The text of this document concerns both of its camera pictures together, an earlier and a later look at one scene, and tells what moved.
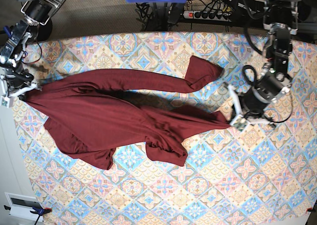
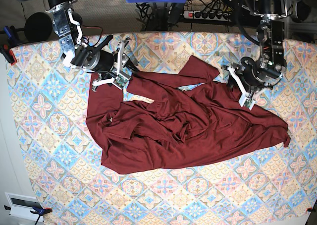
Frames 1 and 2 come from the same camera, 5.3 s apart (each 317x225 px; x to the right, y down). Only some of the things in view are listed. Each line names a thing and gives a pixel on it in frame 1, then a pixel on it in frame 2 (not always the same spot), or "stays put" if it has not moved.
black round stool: [40, 32] stays put
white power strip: [210, 15] stays put
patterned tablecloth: [258, 175] stays put
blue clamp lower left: [38, 211] stays put
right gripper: [251, 109] to [247, 78]
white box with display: [22, 205] stays put
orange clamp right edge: [310, 209] stays put
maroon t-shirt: [89, 114] to [185, 127]
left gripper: [18, 83] to [114, 63]
